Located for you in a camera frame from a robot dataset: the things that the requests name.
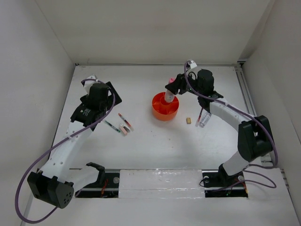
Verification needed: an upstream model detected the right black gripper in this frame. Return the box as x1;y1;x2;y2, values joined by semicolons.
165;70;203;97

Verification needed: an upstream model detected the pink capped glue bottle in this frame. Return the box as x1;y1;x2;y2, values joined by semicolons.
164;78;175;103

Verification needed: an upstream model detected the pink white eraser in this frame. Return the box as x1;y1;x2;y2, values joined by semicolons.
119;123;130;136

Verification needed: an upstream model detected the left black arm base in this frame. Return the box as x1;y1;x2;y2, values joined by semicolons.
75;162;120;198

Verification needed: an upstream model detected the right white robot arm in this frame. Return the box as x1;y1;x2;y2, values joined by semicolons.
165;69;276;191

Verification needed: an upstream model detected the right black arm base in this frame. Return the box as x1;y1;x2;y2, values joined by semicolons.
199;166;248;198

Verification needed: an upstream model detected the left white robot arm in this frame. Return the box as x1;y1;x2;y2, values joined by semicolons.
27;79;122;209

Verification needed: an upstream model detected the green pen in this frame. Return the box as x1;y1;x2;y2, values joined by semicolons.
105;120;121;133

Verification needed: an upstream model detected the orange round divided container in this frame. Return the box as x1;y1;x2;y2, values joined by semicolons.
152;92;179;121

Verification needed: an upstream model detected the clear blue spray bottle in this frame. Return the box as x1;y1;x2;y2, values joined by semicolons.
199;113;212;128

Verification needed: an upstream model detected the orange capped red pen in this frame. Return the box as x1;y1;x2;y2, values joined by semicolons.
118;113;134;131

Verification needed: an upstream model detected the red pen by bottle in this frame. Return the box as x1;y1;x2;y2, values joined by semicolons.
195;108;203;127

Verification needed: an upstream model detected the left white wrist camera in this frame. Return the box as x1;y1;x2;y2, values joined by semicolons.
83;74;97;94

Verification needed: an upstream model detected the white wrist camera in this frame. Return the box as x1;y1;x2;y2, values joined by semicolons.
186;60;197;70
83;74;97;94

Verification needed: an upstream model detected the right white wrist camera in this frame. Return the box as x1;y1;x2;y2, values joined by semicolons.
186;60;197;70

